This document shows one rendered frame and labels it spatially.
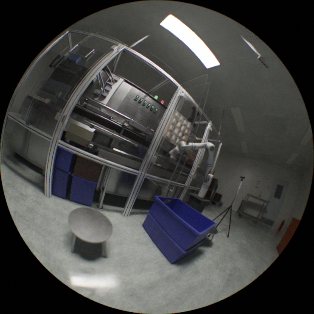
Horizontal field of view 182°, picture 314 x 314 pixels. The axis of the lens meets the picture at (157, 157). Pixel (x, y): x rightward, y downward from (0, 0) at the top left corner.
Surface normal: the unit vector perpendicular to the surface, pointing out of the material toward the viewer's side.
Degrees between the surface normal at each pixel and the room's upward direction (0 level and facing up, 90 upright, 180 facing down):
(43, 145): 90
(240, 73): 180
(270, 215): 90
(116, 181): 90
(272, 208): 90
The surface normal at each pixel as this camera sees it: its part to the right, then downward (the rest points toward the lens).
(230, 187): -0.76, -0.34
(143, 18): -0.40, 0.92
